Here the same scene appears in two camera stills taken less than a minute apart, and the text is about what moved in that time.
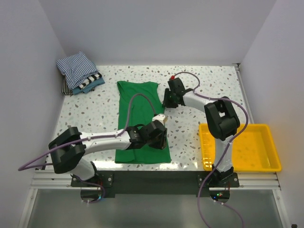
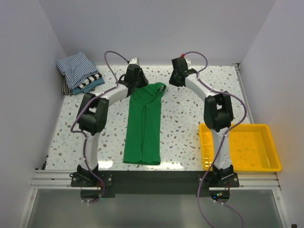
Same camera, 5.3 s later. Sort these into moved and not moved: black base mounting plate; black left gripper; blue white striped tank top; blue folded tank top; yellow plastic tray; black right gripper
Moved: black right gripper; black left gripper
Not moved: blue folded tank top; black base mounting plate; blue white striped tank top; yellow plastic tray
